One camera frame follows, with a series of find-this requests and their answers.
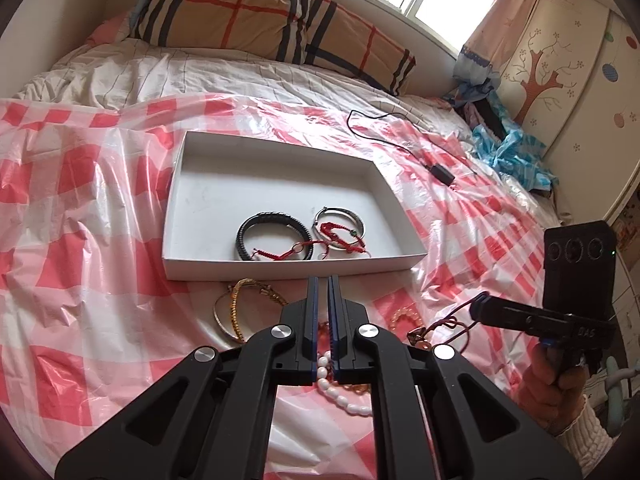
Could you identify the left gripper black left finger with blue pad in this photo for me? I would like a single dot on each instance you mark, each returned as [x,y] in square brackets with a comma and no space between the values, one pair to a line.
[210,416]

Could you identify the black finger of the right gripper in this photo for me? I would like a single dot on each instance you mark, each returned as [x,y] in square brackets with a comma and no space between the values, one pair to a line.
[492,311]

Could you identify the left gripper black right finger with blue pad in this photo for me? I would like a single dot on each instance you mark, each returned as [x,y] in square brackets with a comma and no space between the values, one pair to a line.
[435,415]

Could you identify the wide engraved silver bangle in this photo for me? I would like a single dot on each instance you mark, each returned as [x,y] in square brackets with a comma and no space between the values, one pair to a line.
[223,318]

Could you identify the red string bracelet white beads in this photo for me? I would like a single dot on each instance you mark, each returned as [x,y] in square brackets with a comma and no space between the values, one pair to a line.
[303,251]

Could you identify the white knit sleeve forearm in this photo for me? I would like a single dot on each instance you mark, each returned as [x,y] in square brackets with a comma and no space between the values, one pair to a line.
[585,438]

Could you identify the person's right hand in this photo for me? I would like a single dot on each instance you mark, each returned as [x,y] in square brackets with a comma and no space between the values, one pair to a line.
[553,401]

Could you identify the blue plastic bag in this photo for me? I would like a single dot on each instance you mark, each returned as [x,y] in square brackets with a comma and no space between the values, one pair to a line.
[517,154]

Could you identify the pink checkered plastic sheet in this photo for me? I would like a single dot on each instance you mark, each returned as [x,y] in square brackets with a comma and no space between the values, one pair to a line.
[87,325]

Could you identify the thin silver bangle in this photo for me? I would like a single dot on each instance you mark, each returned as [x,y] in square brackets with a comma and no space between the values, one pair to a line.
[348,239]

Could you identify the white shallow cardboard box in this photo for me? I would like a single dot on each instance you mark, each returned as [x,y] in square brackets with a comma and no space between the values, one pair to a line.
[221,181]

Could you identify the white cabinet with tree decal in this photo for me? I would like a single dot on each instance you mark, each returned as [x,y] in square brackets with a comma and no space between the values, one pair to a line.
[573,82]

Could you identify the pink curtain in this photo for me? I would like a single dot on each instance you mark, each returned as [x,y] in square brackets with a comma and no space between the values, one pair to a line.
[491,44]

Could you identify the white striped bed quilt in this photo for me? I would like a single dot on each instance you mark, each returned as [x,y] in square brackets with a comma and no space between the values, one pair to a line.
[89,147]

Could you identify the plaid beige pillow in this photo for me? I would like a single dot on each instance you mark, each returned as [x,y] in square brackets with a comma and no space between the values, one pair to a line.
[319,33]

